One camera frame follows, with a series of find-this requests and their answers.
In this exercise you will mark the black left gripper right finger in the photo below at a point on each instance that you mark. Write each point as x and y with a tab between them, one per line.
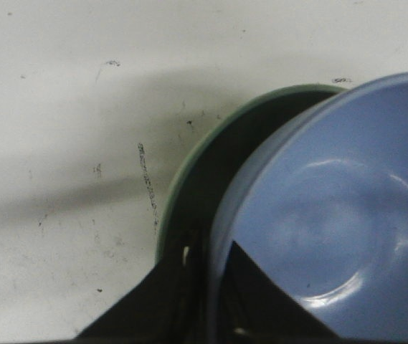
254	308

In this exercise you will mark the blue bowl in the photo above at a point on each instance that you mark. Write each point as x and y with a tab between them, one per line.
321	207

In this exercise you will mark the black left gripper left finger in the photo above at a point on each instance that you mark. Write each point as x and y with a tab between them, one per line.
168	304

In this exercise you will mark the green bowl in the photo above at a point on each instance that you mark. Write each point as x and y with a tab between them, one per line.
206	172

